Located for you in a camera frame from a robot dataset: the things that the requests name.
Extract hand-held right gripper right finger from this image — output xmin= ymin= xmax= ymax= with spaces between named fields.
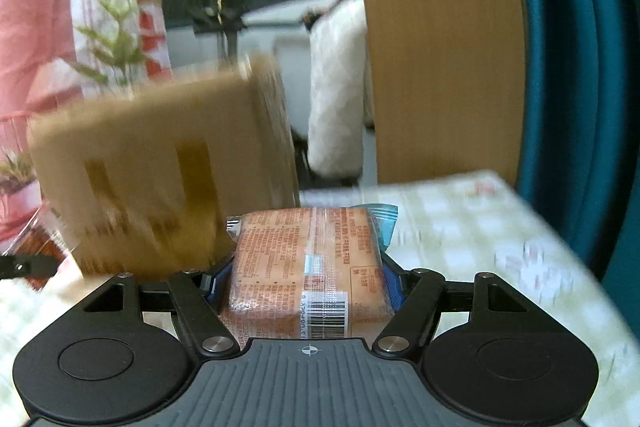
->
xmin=372 ymin=263 xmax=540 ymax=358

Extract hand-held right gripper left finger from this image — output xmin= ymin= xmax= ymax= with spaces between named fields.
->
xmin=75 ymin=263 xmax=242 ymax=358

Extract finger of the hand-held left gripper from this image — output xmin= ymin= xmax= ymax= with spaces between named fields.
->
xmin=0 ymin=254 xmax=58 ymax=280

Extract orange biscuit packet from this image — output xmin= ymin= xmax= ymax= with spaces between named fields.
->
xmin=220 ymin=204 xmax=401 ymax=341

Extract brown cardboard box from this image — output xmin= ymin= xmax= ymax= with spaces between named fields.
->
xmin=26 ymin=53 xmax=302 ymax=279

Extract clear plastic snack packet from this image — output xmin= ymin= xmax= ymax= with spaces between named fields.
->
xmin=10 ymin=212 xmax=76 ymax=273

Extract checked tablecloth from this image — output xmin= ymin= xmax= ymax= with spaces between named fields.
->
xmin=0 ymin=169 xmax=640 ymax=427

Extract white quilted blanket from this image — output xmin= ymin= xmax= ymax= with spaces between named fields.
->
xmin=306 ymin=0 xmax=377 ymax=178

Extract wooden door panel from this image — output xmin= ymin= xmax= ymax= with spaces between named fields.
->
xmin=346 ymin=0 xmax=530 ymax=185

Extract black exercise bike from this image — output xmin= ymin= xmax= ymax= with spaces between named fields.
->
xmin=189 ymin=2 xmax=251 ymax=64

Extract teal curtain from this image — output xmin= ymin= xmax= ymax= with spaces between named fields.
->
xmin=505 ymin=0 xmax=640 ymax=308

